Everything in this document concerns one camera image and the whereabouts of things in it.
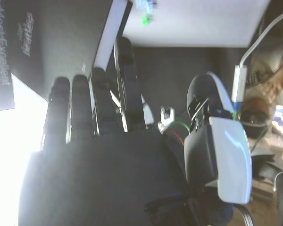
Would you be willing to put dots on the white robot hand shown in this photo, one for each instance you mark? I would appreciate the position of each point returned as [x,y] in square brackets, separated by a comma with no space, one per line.
[103,174]

